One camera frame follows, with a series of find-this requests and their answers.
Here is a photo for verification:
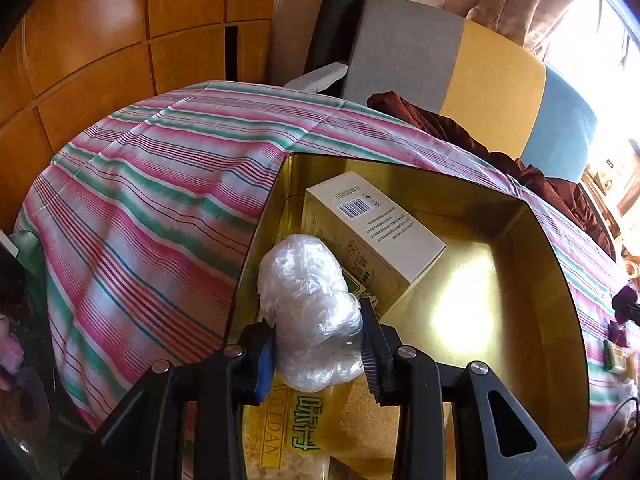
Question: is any wooden wardrobe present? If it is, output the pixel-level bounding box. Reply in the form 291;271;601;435
0;0;278;231

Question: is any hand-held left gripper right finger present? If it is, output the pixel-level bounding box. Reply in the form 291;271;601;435
357;297;576;480

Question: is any brown cloth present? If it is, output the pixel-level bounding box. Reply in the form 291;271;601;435
367;91;616;261

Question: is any grey yellow blue chair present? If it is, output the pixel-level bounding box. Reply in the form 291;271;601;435
282;0;598;186

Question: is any clear plastic wrap ball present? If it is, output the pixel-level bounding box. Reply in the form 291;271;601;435
257;234;366;392

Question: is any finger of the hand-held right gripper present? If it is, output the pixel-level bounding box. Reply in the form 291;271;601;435
612;285;640;326

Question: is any green yellow snack packet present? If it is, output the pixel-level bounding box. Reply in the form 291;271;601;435
245;280;401;480

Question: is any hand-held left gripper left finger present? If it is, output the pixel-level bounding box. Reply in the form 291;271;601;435
65;322;278;480

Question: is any black rolled mat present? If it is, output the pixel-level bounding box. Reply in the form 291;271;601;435
303;0;371;93

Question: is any white carton box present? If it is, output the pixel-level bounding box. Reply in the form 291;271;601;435
301;171;447;318

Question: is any small green box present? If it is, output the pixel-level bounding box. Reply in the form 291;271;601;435
602;340;638;378

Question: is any gold metal tin box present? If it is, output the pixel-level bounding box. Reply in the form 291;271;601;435
220;152;591;480

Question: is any beige patterned curtain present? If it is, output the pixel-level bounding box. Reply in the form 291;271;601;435
465;0;581;56

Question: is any striped tablecloth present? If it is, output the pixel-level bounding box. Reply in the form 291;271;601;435
12;80;640;480

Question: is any pink cloth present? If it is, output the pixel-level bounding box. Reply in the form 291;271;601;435
0;315;26;391

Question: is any window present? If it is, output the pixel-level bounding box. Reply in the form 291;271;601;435
545;0;640;106

